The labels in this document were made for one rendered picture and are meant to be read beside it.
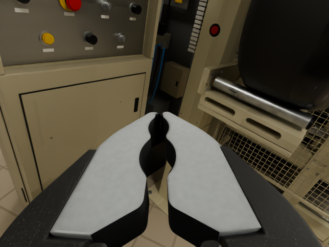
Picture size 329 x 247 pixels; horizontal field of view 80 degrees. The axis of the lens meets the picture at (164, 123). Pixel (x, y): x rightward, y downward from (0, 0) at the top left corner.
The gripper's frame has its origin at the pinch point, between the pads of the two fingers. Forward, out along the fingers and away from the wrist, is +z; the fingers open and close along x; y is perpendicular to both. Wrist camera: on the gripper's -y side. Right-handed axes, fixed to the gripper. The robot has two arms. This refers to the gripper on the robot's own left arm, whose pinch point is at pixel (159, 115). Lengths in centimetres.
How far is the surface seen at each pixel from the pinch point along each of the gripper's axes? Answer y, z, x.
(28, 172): 43, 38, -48
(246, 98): 23, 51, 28
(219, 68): 17, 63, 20
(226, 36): 6, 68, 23
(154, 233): 107, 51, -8
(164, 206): 107, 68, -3
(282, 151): 36, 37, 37
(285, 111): 24, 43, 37
